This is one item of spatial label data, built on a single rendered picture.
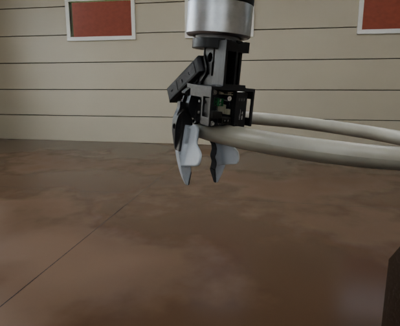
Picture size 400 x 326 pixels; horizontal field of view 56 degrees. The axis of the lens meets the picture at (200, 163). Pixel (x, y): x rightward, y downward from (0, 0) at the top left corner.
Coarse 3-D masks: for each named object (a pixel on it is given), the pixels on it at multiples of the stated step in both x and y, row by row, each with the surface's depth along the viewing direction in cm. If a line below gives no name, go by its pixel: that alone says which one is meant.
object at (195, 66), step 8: (200, 56) 53; (192, 64) 54; (200, 64) 53; (184, 72) 56; (192, 72) 54; (200, 72) 53; (176, 80) 58; (184, 80) 56; (192, 80) 55; (168, 88) 61; (176, 88) 58; (184, 88) 57; (168, 96) 61; (176, 96) 59
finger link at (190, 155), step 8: (184, 128) 54; (192, 128) 54; (184, 136) 54; (192, 136) 54; (184, 144) 55; (192, 144) 53; (176, 152) 55; (184, 152) 55; (192, 152) 53; (200, 152) 52; (184, 160) 55; (192, 160) 53; (200, 160) 52; (184, 168) 56; (184, 176) 56
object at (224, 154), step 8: (216, 144) 58; (216, 152) 58; (224, 152) 57; (232, 152) 56; (216, 160) 58; (224, 160) 58; (232, 160) 56; (216, 168) 59; (224, 168) 59; (216, 176) 59
